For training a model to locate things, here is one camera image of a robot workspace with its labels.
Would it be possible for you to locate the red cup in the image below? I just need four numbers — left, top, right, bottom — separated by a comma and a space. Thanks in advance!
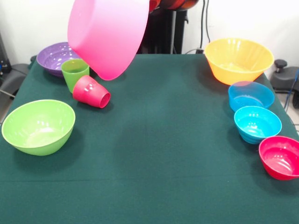
72, 75, 111, 109

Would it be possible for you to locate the pink bowl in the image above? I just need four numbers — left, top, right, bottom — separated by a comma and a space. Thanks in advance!
67, 0, 150, 81

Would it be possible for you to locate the dark green table cloth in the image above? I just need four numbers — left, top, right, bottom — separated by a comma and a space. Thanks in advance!
0, 53, 299, 224

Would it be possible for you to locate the dark green cup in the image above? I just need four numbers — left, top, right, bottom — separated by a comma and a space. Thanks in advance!
61, 58, 90, 94

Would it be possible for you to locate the orange bowl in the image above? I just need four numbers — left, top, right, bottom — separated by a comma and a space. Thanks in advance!
204, 38, 275, 86

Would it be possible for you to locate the translucent blue bowl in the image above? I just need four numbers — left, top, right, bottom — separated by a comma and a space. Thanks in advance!
228, 81, 276, 112

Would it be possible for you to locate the turquoise bowl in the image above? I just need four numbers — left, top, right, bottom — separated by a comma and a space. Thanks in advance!
234, 105, 283, 145

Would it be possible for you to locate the purple bowl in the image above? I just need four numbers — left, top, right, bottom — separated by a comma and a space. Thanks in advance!
36, 42, 82, 77

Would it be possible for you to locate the green bowl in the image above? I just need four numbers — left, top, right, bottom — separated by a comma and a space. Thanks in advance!
1, 99, 76, 156

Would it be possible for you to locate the red bowl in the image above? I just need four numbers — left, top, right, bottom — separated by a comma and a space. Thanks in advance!
258, 135, 299, 181

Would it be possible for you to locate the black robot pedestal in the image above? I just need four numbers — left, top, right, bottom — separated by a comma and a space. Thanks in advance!
136, 8, 189, 55

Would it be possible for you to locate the black wall cable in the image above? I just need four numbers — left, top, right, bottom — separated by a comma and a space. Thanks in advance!
201, 0, 211, 45

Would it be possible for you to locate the dark grey pedestal leg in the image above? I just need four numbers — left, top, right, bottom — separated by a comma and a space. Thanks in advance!
271, 59, 299, 94
0, 63, 30, 98

